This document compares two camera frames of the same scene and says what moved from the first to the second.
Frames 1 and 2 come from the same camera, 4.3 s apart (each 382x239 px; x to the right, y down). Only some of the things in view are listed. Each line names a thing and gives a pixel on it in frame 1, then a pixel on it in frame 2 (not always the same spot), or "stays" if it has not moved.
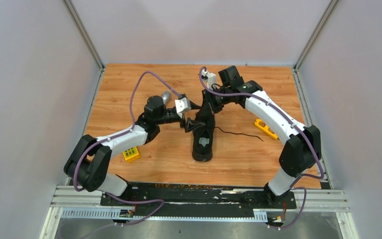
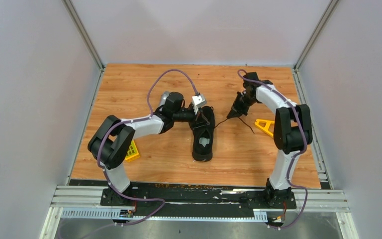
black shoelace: (239, 133) to (240, 119)
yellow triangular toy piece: (263, 126) stays
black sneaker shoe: (203, 137) stays
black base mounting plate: (166, 200) stays
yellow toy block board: (131, 154) stays
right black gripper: (209, 108) to (237, 111)
